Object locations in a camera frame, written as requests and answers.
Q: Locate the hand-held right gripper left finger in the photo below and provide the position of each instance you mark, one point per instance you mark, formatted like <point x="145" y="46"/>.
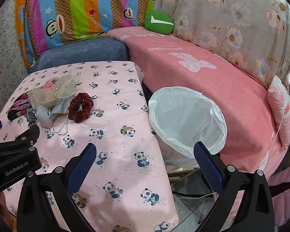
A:
<point x="83" y="169"/>

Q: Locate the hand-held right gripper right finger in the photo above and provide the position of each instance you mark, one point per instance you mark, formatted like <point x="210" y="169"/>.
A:
<point x="207" y="169"/>

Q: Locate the multicolour knitted scarf black pompom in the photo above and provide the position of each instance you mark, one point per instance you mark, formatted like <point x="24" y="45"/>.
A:
<point x="17" y="108"/>

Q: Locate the bin with white plastic bag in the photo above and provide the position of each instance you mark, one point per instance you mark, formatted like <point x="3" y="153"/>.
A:
<point x="183" y="111"/>

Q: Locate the grey face mask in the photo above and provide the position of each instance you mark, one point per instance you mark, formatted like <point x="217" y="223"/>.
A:
<point x="44" y="116"/>

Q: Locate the beige mesh scrunchie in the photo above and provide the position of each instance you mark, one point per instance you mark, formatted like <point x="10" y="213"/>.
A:
<point x="53" y="93"/>

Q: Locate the dark red velvet scrunchie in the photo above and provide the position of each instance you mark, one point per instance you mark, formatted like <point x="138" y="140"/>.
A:
<point x="87" y="101"/>

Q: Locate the pink quilted cloth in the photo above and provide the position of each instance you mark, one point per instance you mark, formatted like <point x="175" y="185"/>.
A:
<point x="284" y="181"/>

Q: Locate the pink panda print tablecloth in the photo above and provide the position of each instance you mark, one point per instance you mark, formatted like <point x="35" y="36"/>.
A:
<point x="125" y="101"/>

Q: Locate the pink blanket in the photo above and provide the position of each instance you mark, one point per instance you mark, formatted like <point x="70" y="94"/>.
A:
<point x="207" y="77"/>

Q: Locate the pink pillow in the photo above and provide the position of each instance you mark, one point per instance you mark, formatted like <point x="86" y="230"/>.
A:
<point x="280" y="106"/>

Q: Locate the blue sofa cushion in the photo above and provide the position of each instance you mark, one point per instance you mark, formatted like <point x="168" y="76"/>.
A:
<point x="87" y="50"/>

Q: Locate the striped monkey print blanket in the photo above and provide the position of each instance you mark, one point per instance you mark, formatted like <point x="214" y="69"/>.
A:
<point x="70" y="9"/>

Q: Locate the green round cushion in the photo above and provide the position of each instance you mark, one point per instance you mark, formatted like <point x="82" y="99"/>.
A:
<point x="157" y="25"/>

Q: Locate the grey floral blanket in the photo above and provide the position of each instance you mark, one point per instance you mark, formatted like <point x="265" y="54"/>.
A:
<point x="232" y="17"/>

